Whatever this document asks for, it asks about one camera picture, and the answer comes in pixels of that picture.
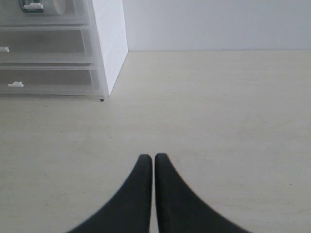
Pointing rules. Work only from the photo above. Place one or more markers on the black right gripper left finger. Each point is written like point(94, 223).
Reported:
point(129, 210)

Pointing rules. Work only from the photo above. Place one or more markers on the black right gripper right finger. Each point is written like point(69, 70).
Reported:
point(179, 209)

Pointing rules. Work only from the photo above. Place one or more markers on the white teal labelled bottle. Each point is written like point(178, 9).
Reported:
point(48, 7)

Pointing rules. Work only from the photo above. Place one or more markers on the clear bottom wide drawer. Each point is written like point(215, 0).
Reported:
point(50, 82)

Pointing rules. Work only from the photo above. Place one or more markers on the clear wide drawer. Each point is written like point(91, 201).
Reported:
point(50, 82)
point(46, 46)

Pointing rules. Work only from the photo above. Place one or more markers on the white plastic drawer cabinet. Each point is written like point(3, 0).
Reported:
point(106, 22)

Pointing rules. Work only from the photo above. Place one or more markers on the clear middle wide drawer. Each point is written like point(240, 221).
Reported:
point(46, 46)

